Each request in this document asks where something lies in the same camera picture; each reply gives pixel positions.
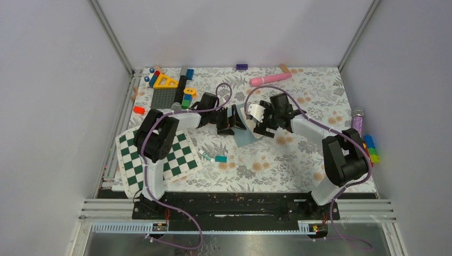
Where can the grey lego baseplate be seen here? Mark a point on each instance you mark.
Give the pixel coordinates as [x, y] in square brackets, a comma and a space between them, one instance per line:
[164, 98]

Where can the wooden block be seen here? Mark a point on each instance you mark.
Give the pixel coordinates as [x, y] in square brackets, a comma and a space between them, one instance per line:
[284, 68]

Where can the green white glue stick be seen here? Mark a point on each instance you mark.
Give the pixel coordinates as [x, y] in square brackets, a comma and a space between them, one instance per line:
[206, 156]

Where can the green blue brick stack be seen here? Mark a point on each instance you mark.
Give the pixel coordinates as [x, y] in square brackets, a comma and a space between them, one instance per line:
[188, 95]

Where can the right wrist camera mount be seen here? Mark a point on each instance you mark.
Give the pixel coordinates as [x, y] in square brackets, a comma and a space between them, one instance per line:
[256, 112]

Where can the floral table mat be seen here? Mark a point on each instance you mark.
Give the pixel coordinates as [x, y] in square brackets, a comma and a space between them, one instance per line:
[286, 163]

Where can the colourful stacked brick toy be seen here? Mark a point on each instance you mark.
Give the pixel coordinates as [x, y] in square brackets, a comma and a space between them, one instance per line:
[371, 149]

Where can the small red block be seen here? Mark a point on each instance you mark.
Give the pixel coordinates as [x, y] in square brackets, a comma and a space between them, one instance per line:
[139, 110]

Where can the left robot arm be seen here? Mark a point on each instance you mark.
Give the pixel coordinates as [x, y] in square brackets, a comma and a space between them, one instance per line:
[154, 138]

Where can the grey cylinder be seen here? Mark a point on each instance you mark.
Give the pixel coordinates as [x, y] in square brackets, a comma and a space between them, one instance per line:
[176, 106]

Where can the green white checkerboard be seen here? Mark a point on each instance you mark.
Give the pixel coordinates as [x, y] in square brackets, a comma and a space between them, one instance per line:
[181, 161]

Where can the blue lego brick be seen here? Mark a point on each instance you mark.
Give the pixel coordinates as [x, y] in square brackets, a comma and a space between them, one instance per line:
[190, 74]

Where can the purple glitter tube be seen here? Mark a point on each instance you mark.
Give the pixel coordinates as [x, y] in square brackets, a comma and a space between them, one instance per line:
[357, 120]

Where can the pink cylinder marker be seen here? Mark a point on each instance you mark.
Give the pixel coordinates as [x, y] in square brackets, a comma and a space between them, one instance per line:
[258, 81]

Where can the yellow triangle toy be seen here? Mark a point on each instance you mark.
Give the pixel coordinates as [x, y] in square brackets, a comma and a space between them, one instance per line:
[165, 82]

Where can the small teal block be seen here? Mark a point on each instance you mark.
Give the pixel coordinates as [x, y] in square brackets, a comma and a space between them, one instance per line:
[221, 159]

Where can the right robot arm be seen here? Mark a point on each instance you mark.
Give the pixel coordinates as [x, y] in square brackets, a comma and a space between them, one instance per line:
[345, 160]

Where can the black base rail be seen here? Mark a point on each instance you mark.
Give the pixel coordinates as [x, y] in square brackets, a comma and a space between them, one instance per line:
[233, 211]

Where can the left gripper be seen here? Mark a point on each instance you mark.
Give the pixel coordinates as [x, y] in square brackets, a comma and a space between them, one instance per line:
[225, 128]

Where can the purple small brick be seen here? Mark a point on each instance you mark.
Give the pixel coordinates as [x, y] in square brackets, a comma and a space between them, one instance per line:
[241, 66]

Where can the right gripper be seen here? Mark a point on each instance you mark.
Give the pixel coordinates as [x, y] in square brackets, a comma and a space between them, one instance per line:
[262, 130]

